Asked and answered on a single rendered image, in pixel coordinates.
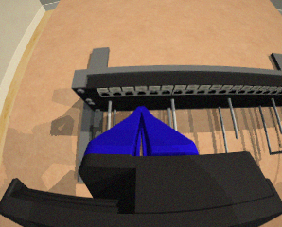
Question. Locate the grey patch panel rack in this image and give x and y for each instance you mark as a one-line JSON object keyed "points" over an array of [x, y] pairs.
{"points": [[178, 87]]}

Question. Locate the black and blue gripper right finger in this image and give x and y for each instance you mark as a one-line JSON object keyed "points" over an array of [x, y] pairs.
{"points": [[159, 139]]}

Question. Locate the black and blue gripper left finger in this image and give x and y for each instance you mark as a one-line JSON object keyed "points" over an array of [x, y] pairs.
{"points": [[121, 138]]}

